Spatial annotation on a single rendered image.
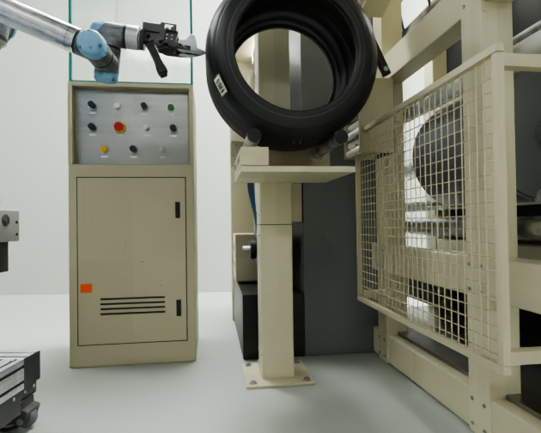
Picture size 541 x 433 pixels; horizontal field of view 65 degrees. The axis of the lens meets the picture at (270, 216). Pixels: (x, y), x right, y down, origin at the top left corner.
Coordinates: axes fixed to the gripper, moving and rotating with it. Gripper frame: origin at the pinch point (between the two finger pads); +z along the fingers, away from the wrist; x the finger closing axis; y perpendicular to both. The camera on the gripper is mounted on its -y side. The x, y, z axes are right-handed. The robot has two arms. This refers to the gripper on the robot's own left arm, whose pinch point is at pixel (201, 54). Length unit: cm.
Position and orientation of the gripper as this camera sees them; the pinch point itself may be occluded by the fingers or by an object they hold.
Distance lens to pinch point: 154.9
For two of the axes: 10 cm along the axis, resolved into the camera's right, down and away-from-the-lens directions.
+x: -1.4, 0.2, 9.9
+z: 9.9, 1.0, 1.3
